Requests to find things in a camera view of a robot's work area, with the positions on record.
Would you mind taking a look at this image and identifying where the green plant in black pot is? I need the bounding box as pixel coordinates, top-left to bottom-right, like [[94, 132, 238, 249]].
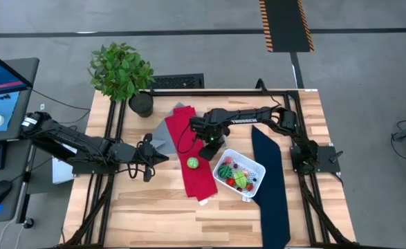
[[87, 41, 155, 118]]

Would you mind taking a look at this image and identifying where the white perforated plastic basket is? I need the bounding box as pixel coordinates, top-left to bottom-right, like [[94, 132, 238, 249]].
[[212, 148, 266, 199]]

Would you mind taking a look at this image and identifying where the dark green watermelon toy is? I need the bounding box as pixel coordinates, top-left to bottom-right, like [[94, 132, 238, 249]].
[[218, 165, 233, 179]]

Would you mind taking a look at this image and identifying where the light green starfruit toy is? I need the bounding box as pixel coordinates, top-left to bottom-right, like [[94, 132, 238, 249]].
[[233, 172, 248, 189]]

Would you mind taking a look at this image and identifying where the grey cloth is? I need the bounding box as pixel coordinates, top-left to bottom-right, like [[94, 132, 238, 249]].
[[151, 102, 196, 156]]

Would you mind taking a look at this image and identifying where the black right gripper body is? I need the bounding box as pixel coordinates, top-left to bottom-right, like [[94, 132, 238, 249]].
[[190, 116, 231, 143]]

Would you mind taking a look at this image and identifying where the grey desk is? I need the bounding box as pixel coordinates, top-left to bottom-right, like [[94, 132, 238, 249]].
[[0, 57, 41, 225]]

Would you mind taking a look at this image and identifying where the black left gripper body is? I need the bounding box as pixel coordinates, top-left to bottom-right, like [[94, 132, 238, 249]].
[[136, 133, 154, 183]]

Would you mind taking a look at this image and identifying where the red cloth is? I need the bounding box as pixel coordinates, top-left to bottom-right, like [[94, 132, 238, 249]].
[[164, 105, 219, 202]]

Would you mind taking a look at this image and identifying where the black mat with hazard stripes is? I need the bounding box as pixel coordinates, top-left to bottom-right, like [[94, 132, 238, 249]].
[[259, 0, 315, 53]]

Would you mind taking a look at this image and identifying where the black clamp handle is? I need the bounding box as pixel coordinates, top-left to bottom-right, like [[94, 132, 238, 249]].
[[255, 78, 269, 93]]

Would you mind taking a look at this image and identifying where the black aluminium table frame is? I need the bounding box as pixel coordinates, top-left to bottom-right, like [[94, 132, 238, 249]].
[[60, 88, 358, 249]]

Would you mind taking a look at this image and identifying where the navy blue cloth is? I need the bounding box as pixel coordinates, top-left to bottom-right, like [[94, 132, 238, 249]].
[[250, 125, 292, 249]]

